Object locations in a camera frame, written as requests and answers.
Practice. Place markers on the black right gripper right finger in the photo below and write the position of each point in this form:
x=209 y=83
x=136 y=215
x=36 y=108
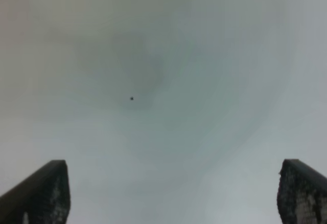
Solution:
x=301 y=196

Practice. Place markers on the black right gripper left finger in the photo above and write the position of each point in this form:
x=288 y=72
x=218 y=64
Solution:
x=43 y=197

